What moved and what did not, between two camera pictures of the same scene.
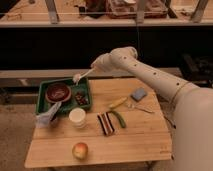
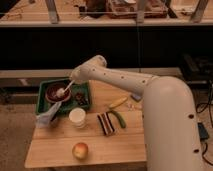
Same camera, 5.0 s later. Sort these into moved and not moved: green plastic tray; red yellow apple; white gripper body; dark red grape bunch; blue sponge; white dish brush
Moved: white dish brush; white gripper body
Not moved: blue sponge; dark red grape bunch; red yellow apple; green plastic tray
